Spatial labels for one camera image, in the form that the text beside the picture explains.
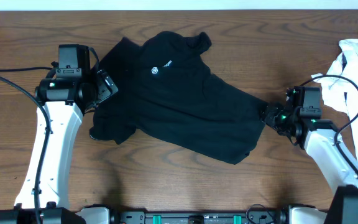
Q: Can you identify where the black polo shirt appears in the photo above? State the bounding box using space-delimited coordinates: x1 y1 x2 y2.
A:
89 31 267 164

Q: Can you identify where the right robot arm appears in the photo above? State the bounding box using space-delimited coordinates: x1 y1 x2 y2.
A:
260 103 358 223

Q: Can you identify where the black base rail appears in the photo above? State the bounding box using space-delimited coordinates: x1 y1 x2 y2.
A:
111 204 289 224

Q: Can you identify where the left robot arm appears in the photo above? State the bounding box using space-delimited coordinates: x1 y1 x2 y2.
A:
0 68 121 223

